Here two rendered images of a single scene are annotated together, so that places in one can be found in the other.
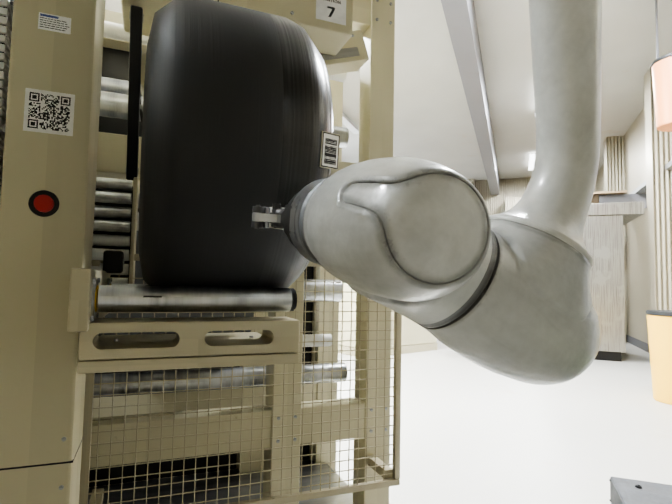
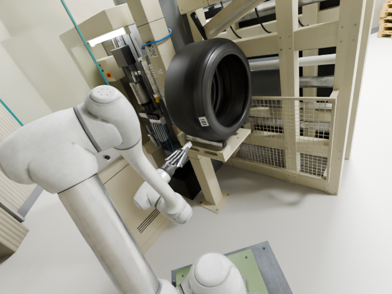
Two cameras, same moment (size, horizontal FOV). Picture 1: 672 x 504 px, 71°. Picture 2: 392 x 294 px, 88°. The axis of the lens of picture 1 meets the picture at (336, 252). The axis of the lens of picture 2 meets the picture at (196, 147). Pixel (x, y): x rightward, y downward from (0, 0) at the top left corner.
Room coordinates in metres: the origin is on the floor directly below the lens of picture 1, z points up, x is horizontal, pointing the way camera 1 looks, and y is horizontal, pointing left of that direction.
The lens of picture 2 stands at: (0.40, -0.89, 1.65)
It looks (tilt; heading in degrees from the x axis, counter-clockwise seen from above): 33 degrees down; 72
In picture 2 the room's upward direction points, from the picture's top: 20 degrees counter-clockwise
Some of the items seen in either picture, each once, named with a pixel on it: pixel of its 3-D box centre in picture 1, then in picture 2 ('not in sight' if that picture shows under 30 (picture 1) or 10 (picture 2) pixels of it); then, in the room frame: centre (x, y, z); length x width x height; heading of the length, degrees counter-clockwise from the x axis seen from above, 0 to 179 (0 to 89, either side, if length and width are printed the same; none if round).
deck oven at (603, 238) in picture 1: (582, 281); not in sight; (6.81, -3.59, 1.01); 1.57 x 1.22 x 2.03; 159
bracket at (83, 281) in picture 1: (95, 295); (196, 126); (0.91, 0.46, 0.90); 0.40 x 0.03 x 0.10; 22
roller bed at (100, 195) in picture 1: (95, 234); not in sight; (1.24, 0.64, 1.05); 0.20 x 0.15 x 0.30; 112
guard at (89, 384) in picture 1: (261, 380); (267, 136); (1.36, 0.20, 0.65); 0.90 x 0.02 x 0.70; 112
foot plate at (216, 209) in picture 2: not in sight; (214, 198); (0.86, 0.53, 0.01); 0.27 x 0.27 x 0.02; 22
